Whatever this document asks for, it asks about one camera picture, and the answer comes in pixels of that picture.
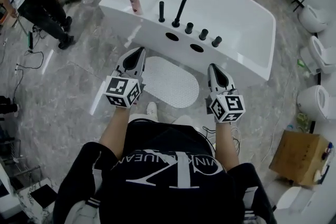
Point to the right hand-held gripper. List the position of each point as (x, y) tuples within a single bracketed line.
[(227, 108)]

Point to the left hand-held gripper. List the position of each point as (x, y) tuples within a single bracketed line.
[(120, 91)]

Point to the white bath mat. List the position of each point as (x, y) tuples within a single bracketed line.
[(170, 84)]

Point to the person's left forearm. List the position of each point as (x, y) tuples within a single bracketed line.
[(115, 131)]

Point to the person's right forearm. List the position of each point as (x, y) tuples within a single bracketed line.
[(225, 144)]

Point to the black bathtub knob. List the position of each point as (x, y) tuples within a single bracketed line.
[(189, 28), (216, 41), (203, 34)]

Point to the person's left white shoe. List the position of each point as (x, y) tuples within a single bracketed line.
[(152, 110)]

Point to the pink pump bottle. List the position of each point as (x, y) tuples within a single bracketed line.
[(136, 4)]

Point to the white bathtub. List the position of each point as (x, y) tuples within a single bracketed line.
[(223, 8)]

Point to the person's black shirt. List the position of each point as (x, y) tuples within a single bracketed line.
[(157, 139)]

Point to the green bottle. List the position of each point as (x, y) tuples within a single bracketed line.
[(300, 63)]

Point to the green slippers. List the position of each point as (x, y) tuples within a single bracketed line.
[(303, 122)]

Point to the brown cardboard box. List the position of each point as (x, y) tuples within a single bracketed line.
[(299, 157)]

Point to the small white power strip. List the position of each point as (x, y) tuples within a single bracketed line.
[(17, 67)]

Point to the small coloured bottles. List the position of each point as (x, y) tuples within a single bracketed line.
[(327, 150)]

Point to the black metal rack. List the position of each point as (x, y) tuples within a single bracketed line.
[(15, 165)]

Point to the marble-pattern cabinet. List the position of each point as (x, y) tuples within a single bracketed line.
[(26, 204)]

